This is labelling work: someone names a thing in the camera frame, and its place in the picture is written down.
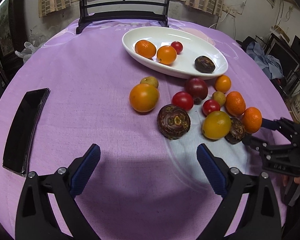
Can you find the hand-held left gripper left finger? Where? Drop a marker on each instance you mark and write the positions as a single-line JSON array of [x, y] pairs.
[[86, 167]]

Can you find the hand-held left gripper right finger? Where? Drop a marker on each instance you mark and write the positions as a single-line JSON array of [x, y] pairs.
[[210, 167]]

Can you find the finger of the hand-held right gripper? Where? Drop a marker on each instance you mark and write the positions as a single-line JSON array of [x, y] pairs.
[[255, 142], [270, 124]]

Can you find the orange mandarin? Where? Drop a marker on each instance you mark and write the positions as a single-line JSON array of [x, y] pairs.
[[235, 103], [251, 120], [145, 48]]

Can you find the white oval plate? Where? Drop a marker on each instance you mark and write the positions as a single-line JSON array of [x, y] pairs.
[[190, 42]]

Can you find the cardboard box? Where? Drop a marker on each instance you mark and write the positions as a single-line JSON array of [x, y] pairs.
[[296, 108]]

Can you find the yellow tomato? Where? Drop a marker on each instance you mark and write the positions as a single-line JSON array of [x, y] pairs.
[[216, 125]]

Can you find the tan longan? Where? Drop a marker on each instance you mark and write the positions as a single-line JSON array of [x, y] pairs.
[[219, 98], [149, 81]]

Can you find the large brown water chestnut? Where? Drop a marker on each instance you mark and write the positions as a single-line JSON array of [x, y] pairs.
[[173, 121]]

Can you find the small round orange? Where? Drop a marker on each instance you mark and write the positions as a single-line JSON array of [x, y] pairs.
[[222, 83]]

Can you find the blue clothes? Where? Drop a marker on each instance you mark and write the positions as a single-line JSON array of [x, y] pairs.
[[267, 60]]

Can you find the black monitor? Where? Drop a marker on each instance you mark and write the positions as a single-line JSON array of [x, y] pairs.
[[283, 58]]

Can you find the black smartphone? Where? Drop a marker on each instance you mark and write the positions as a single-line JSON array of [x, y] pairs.
[[22, 130]]

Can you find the dark red tomato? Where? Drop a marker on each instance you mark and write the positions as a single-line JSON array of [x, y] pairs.
[[196, 88]]

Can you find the black speaker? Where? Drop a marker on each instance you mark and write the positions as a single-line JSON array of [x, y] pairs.
[[298, 46]]

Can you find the large orange tomato on table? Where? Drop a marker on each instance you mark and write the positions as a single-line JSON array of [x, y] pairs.
[[143, 97]]

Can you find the orange tomato in plate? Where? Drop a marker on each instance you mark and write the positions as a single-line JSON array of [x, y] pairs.
[[166, 54]]

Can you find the small red cherry tomato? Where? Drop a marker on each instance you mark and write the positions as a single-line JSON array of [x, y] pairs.
[[176, 47]]

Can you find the white plastic bag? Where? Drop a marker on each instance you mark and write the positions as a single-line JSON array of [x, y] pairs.
[[27, 51]]

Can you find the dark framed painting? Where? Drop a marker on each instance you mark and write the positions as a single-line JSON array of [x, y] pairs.
[[3, 27]]

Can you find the white wall socket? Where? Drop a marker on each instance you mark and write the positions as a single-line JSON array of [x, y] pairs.
[[231, 11]]

